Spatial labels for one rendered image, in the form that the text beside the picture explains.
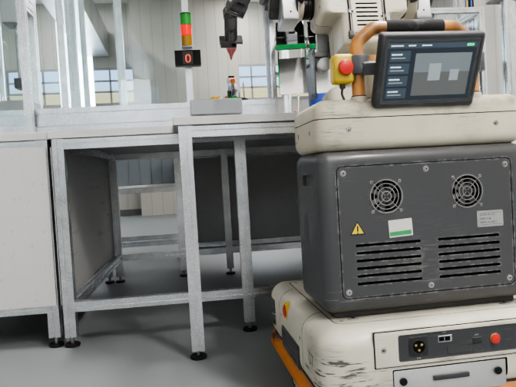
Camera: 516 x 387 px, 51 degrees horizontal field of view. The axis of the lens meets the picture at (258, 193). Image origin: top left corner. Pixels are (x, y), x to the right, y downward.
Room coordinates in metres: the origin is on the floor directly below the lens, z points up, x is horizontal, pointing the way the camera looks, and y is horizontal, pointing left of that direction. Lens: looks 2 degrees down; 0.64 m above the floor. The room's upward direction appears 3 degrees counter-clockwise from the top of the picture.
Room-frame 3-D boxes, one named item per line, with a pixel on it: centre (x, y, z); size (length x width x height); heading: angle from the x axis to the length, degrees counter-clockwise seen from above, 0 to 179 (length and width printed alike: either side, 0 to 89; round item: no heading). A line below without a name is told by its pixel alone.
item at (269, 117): (2.28, -0.11, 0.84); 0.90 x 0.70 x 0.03; 99
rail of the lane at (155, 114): (2.27, 0.35, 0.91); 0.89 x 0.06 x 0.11; 96
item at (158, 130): (2.90, 0.14, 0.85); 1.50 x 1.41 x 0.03; 96
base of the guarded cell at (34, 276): (2.79, 1.20, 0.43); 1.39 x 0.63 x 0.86; 6
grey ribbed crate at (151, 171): (4.42, 0.93, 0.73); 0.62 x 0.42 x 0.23; 96
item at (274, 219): (3.84, -0.52, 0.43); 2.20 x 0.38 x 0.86; 96
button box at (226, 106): (2.23, 0.15, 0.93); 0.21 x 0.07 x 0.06; 96
